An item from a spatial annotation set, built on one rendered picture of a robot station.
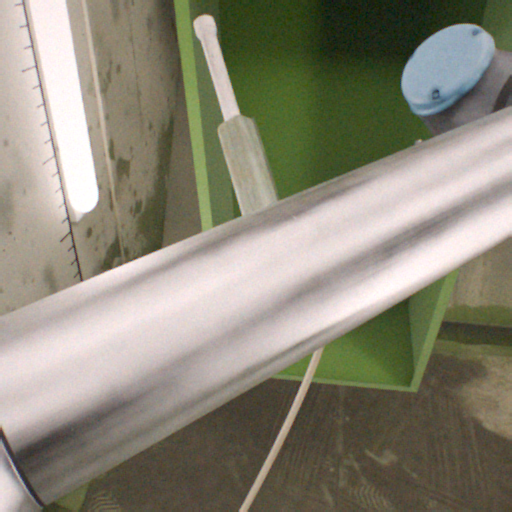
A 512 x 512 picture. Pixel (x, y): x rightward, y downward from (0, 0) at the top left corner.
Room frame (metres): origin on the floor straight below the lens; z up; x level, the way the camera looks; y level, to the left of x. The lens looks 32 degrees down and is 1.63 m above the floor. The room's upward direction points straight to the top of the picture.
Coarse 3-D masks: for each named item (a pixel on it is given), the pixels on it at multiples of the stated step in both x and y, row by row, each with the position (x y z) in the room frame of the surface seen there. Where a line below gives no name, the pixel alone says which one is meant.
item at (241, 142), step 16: (208, 16) 0.86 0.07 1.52; (208, 32) 0.84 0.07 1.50; (208, 48) 0.82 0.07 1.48; (208, 64) 0.81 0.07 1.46; (224, 64) 0.81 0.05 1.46; (224, 80) 0.78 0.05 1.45; (224, 96) 0.77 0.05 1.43; (224, 112) 0.75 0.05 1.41; (224, 128) 0.73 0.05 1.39; (240, 128) 0.72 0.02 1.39; (256, 128) 0.75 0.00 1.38; (224, 144) 0.72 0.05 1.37; (240, 144) 0.70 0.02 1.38; (256, 144) 0.71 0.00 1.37; (240, 160) 0.69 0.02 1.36; (256, 160) 0.69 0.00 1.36; (240, 176) 0.68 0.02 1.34; (256, 176) 0.67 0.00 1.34; (240, 192) 0.67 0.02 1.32; (256, 192) 0.65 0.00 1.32; (272, 192) 0.67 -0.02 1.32; (240, 208) 0.66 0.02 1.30; (256, 208) 0.64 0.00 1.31
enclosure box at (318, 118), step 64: (192, 0) 1.08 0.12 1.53; (256, 0) 1.31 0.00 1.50; (320, 0) 1.29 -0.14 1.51; (384, 0) 1.27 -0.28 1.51; (448, 0) 1.25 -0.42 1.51; (192, 64) 0.98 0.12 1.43; (256, 64) 1.34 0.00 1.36; (320, 64) 1.32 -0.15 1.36; (384, 64) 1.30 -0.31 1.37; (192, 128) 1.01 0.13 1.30; (320, 128) 1.35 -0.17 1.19; (384, 128) 1.33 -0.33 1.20; (384, 320) 1.38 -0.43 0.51; (384, 384) 1.11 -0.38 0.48
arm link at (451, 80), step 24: (432, 48) 0.53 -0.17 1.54; (456, 48) 0.50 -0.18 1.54; (480, 48) 0.48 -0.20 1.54; (408, 72) 0.52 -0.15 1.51; (432, 72) 0.50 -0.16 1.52; (456, 72) 0.48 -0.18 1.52; (480, 72) 0.47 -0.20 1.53; (504, 72) 0.46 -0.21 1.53; (408, 96) 0.51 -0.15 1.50; (432, 96) 0.48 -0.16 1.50; (456, 96) 0.47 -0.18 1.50; (480, 96) 0.46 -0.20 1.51; (432, 120) 0.50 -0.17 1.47; (456, 120) 0.48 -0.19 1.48
